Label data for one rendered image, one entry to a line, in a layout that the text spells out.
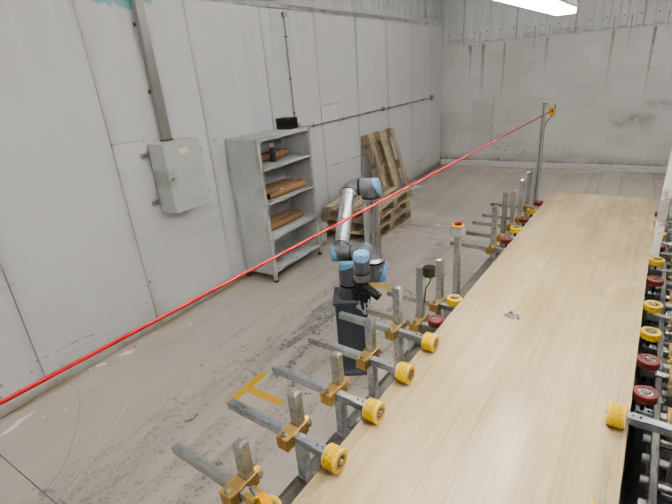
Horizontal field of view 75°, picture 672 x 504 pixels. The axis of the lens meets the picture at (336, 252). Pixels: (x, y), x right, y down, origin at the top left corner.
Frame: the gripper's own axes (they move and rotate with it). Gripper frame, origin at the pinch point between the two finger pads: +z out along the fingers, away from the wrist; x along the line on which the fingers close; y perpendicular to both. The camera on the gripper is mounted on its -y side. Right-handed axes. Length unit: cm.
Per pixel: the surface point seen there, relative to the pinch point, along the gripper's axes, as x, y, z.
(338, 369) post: 72, -33, -23
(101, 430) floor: 97, 151, 86
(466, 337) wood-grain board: 8, -60, -9
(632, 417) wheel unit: 36, -126, -17
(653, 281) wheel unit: -92, -129, -11
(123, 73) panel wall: -30, 243, -133
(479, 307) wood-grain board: -22, -56, -9
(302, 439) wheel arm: 101, -37, -15
